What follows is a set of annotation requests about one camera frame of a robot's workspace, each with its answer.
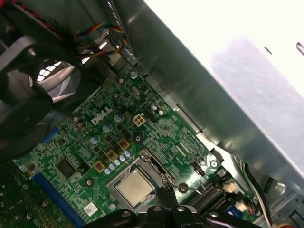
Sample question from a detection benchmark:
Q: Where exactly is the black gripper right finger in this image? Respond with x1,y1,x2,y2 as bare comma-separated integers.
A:
166,187,258,228

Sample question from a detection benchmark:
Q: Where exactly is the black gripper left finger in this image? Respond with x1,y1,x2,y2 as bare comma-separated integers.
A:
85,187,167,228

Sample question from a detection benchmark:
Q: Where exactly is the socket locking lever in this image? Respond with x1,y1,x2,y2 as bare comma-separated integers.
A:
166,182,204,196

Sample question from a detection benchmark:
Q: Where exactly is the silver CPU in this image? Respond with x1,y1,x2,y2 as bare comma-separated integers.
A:
115,170,155,208

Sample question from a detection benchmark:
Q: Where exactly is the metal socket cover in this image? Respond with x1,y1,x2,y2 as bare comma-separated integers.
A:
136,149,177,190

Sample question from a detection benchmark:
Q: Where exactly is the CPU socket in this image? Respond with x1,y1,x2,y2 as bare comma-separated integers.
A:
106,163,167,210

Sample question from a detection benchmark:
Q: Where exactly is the black RAM slot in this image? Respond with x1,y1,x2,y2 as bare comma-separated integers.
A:
186,181,214,212
204,197,230,214

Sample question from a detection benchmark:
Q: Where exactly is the blue RAM stick white label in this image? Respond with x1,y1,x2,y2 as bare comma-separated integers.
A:
224,205,244,218

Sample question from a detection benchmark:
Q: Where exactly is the green Dell motherboard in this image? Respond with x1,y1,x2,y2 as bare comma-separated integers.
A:
11,60,252,228

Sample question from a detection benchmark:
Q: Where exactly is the blue expansion slot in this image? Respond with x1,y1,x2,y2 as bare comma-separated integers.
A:
32,172,86,228

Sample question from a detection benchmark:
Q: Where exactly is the white four-pin power socket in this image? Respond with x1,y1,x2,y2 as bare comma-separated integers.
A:
132,113,146,127

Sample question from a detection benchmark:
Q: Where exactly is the blue board connector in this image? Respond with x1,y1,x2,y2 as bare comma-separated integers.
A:
39,127,60,144

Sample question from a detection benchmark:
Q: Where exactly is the black case fan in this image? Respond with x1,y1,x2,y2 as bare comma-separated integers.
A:
0,4,83,164

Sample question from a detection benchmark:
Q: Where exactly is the black open PC case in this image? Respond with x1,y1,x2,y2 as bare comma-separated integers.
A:
0,0,304,228

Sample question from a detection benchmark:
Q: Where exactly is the multicolour fan wire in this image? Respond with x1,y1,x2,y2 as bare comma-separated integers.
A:
73,22,130,57

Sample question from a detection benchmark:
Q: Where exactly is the red black wire pair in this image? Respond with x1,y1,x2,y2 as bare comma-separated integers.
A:
0,0,64,41

